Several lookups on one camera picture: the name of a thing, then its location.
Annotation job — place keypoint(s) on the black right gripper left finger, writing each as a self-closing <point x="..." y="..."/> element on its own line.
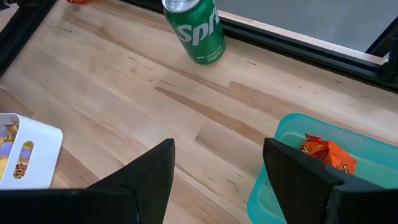
<point x="140" y="186"/>

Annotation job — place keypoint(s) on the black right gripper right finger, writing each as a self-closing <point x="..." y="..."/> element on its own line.
<point x="298" y="186"/>

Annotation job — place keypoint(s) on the orange Reese's candy pack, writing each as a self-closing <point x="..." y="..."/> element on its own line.
<point x="314" y="146"/>
<point x="340" y="160"/>
<point x="77" y="1"/>

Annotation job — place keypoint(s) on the white plastic bin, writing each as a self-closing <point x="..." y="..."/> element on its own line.
<point x="46" y="140"/>

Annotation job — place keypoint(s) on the light translucent teal bin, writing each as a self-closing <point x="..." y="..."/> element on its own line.
<point x="376" y="161"/>

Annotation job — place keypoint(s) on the green Sprite can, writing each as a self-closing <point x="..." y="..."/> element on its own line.
<point x="199" y="34"/>

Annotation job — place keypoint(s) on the black frame clamp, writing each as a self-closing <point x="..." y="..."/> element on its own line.
<point x="392" y="62"/>

